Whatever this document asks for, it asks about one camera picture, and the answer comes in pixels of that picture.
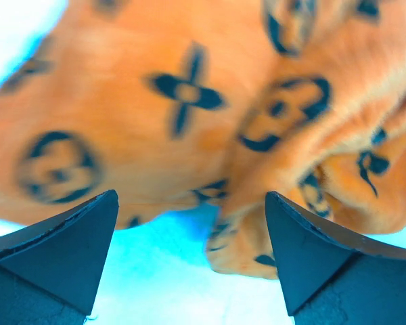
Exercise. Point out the orange black-patterned pillowcase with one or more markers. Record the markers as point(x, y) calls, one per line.
point(177, 103)

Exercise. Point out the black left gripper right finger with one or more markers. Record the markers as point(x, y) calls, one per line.
point(332, 275)

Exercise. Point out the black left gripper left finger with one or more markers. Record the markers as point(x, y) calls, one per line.
point(50, 271)

